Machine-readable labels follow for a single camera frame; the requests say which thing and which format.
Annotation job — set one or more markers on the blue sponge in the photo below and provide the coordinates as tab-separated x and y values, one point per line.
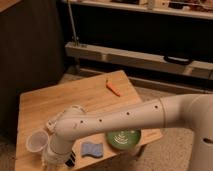
92	149

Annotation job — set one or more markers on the wooden shelf beam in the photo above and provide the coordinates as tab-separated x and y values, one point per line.
202	70

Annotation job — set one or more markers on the black handle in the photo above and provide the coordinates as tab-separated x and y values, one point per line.
177	61

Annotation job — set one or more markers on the metal pole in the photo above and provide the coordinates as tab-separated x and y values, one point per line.
75	38

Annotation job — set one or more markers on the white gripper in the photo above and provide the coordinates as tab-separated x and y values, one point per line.
52	161

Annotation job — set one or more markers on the clear plastic cup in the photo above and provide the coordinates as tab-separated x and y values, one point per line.
37	141

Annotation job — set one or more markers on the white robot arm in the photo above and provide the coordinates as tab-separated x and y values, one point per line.
194	111

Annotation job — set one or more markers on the green plate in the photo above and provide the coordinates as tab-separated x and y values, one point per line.
123	140

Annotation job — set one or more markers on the black white striped eraser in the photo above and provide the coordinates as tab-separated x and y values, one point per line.
71	161

